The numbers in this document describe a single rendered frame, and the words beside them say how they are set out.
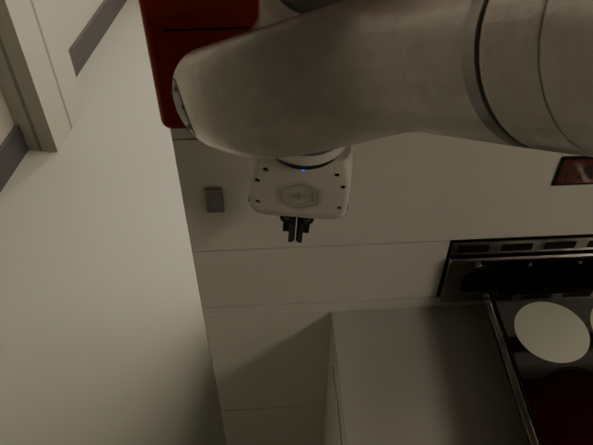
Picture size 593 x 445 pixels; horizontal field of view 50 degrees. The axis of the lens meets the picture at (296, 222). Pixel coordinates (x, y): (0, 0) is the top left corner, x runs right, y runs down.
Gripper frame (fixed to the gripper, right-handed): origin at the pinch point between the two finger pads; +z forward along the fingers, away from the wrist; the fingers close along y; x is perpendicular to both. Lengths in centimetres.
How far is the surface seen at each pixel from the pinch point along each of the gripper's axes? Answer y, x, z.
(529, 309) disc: 34.1, 1.6, 20.5
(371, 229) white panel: 10.2, 7.7, 12.3
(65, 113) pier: -96, 129, 138
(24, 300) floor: -84, 43, 128
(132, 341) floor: -46, 31, 123
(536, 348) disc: 33.8, -4.7, 19.3
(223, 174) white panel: -9.4, 7.5, 2.3
